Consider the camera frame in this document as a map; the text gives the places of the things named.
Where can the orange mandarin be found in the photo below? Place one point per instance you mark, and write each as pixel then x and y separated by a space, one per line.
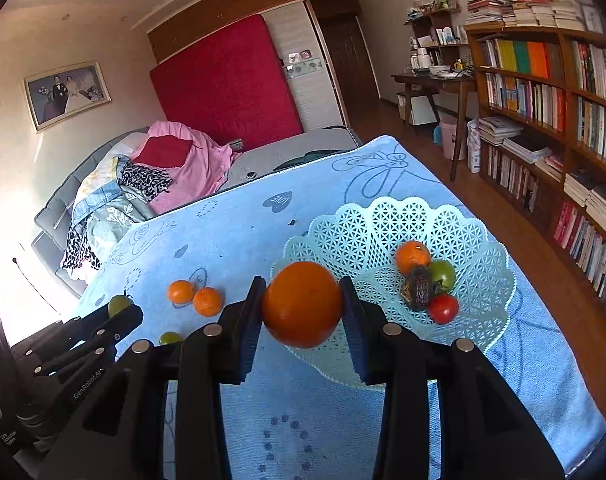
pixel 180 291
pixel 412 256
pixel 300 305
pixel 208 301

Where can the green floral quilt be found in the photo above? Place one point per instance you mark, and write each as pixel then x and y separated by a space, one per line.
pixel 115 215

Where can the wooden bookshelf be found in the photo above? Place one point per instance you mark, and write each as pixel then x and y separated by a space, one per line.
pixel 568 135

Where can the large green tomato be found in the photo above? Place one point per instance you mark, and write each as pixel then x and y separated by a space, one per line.
pixel 444 272

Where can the stack of books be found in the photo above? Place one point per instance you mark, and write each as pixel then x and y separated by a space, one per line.
pixel 528 10

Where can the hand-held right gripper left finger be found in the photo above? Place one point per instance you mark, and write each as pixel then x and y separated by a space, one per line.
pixel 250 330

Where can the wooden desk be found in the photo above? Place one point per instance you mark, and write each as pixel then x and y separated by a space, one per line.
pixel 433 82

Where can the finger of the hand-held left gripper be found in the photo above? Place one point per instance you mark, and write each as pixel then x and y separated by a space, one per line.
pixel 90 357
pixel 250 330

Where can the dark brown wrinkled fruit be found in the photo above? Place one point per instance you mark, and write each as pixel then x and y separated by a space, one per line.
pixel 419 290

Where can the framed wall photo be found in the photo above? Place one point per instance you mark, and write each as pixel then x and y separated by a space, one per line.
pixel 65 95

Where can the dark wooden door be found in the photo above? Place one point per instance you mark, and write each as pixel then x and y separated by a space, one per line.
pixel 350 55

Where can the red mattress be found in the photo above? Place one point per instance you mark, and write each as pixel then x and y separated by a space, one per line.
pixel 223 80

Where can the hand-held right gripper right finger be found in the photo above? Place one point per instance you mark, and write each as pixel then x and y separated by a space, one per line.
pixel 355 335

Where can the leopard print cloth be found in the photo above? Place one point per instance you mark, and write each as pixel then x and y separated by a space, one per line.
pixel 143 180

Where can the blue printed towel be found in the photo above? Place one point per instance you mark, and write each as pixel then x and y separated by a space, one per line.
pixel 233 220

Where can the denim jacket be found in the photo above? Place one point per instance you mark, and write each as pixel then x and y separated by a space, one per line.
pixel 100 190

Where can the white bag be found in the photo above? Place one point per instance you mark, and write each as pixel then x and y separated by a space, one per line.
pixel 474 145

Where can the grey sofa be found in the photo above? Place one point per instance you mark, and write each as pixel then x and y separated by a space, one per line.
pixel 293 147

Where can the light blue plastic basket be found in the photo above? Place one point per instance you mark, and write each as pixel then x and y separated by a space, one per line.
pixel 383 230

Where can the red pillow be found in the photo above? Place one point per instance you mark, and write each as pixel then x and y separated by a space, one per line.
pixel 163 151

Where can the small green tomato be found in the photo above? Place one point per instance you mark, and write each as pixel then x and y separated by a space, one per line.
pixel 169 338
pixel 118 304

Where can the pink plastic bin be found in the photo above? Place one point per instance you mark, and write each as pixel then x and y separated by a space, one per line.
pixel 453 140

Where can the pink cloth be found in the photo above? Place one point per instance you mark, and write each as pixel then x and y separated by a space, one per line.
pixel 203 170

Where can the wooden desk shelf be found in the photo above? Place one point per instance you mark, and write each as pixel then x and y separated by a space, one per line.
pixel 435 25

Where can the red tomato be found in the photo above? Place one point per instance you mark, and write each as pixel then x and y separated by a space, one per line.
pixel 443 308

